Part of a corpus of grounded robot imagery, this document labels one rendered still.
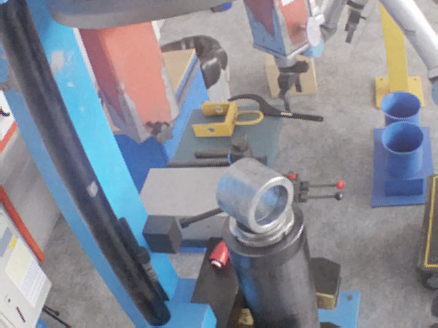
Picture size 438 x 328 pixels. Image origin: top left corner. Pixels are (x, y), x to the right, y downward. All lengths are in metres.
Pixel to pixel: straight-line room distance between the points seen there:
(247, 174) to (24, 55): 0.62
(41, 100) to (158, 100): 0.26
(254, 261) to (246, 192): 0.20
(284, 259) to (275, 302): 0.19
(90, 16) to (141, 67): 0.19
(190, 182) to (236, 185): 0.75
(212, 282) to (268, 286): 0.41
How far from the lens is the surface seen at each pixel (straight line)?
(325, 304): 1.96
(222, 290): 1.91
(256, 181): 1.38
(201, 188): 2.09
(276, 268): 1.50
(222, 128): 2.47
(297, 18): 1.27
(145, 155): 3.02
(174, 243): 1.74
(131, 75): 1.04
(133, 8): 0.85
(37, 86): 1.18
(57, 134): 1.24
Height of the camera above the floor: 2.58
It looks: 39 degrees down
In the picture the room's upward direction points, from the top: 17 degrees counter-clockwise
